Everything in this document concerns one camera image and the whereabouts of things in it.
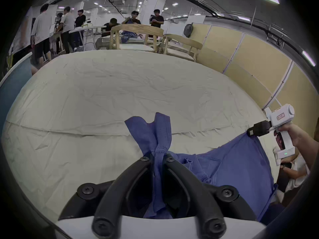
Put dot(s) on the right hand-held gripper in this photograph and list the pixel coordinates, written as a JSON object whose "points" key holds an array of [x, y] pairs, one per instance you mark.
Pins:
{"points": [[282, 114]]}

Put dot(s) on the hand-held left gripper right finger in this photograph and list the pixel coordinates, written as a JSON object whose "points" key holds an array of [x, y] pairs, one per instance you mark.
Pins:
{"points": [[196, 195]]}

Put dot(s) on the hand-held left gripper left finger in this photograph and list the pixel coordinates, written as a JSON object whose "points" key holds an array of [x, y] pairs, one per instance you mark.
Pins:
{"points": [[113, 195]]}

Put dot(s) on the dark blue shirt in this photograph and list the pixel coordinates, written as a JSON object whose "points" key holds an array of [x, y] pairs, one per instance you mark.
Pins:
{"points": [[236, 163]]}

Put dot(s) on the person's right forearm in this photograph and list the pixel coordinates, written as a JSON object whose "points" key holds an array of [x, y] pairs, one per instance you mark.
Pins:
{"points": [[307, 148]]}

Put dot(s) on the person's right hand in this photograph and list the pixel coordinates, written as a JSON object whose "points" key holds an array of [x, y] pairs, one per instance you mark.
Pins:
{"points": [[294, 133]]}

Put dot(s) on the wooden chair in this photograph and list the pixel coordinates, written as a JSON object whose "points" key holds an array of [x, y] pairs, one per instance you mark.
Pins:
{"points": [[137, 29], [183, 41]]}

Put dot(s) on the black backpack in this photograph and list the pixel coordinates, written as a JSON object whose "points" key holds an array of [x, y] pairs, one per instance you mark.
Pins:
{"points": [[188, 30]]}

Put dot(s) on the blue garment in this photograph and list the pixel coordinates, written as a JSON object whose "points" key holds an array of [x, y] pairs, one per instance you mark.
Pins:
{"points": [[129, 35]]}

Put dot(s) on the white table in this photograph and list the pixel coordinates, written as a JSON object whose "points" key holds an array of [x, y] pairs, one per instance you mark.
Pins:
{"points": [[87, 28]]}

